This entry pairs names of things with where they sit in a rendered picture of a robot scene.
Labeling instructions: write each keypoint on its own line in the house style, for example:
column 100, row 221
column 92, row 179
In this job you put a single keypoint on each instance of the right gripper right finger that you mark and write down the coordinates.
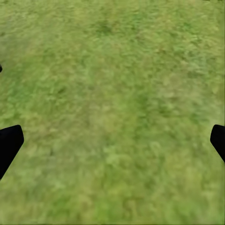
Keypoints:
column 218, row 140

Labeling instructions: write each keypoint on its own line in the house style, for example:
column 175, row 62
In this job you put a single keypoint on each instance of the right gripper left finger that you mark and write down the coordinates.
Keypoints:
column 11, row 140

